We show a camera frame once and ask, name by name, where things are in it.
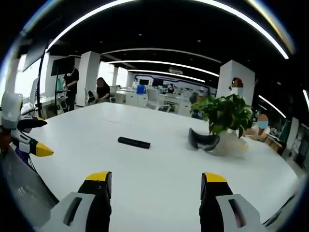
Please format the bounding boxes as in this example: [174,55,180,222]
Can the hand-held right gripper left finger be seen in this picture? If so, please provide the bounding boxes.
[40,171,112,232]

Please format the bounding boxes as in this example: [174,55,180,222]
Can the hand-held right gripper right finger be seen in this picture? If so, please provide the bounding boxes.
[199,172,268,232]

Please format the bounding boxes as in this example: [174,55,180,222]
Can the black remote control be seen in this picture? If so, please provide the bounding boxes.
[117,136,151,150]

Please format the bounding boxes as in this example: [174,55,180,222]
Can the black tripod stand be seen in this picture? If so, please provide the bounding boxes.
[35,48,48,119]

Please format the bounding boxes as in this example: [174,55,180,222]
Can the white plant pot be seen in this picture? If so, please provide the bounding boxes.
[214,129,249,158]

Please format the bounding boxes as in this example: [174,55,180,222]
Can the black headset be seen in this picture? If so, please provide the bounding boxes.
[188,127,220,152]

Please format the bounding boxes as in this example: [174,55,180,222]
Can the black office chair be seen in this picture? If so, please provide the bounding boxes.
[84,88,97,106]

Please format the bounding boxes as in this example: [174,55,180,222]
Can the green potted plant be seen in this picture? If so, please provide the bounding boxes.
[190,94,254,139]

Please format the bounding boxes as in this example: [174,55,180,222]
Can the white office chair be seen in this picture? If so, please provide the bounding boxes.
[146,88,162,111]

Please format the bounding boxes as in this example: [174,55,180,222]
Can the black wall screen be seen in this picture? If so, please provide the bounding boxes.
[50,57,75,77]

